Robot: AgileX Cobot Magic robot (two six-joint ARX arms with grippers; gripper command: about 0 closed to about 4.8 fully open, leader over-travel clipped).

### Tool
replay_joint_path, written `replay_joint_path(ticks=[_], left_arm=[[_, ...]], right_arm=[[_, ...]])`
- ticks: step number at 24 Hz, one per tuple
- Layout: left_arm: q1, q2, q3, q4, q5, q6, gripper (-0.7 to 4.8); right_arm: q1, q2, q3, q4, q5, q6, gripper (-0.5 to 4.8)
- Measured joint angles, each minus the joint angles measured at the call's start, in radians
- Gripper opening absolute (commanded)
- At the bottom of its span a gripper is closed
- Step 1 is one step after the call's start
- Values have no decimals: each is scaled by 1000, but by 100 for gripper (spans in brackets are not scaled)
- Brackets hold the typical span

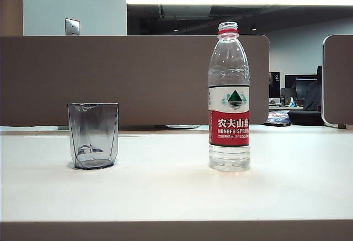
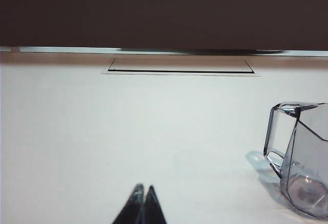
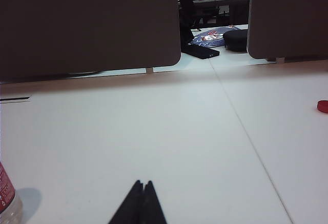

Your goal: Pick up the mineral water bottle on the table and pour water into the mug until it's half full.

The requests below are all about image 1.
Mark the clear grey faceted glass mug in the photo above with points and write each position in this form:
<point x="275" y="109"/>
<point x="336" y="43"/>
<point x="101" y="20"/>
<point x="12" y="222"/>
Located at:
<point x="93" y="130"/>

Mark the brown partition panel white edge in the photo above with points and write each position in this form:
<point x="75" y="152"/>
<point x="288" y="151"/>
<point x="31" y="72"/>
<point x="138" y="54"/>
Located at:
<point x="339" y="81"/>

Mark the small blue spray bottle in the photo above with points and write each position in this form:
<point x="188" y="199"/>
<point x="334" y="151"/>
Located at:
<point x="292" y="102"/>

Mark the blue patterned cloth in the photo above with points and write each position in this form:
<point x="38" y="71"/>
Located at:
<point x="277" y="119"/>

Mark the black sign with white number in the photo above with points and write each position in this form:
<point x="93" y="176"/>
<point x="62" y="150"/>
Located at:
<point x="274" y="85"/>

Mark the seated person in dark clothes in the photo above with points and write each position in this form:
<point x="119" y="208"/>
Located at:
<point x="313" y="97"/>

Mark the metal wall switch plate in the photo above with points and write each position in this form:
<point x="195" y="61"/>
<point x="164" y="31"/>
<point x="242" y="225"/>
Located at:
<point x="72" y="26"/>

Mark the long ceiling light strip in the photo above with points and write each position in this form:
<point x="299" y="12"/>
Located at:
<point x="220" y="1"/>

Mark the black computer monitor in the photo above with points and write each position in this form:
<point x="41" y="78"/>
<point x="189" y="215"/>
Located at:
<point x="302" y="86"/>

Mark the wide brown desk partition panel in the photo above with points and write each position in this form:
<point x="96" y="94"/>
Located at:
<point x="138" y="81"/>

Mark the black round cushion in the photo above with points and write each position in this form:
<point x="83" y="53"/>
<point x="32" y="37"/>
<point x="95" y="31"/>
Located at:
<point x="304" y="117"/>

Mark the clear water bottle red label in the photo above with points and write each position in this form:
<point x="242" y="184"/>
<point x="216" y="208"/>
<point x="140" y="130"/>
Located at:
<point x="229" y="125"/>

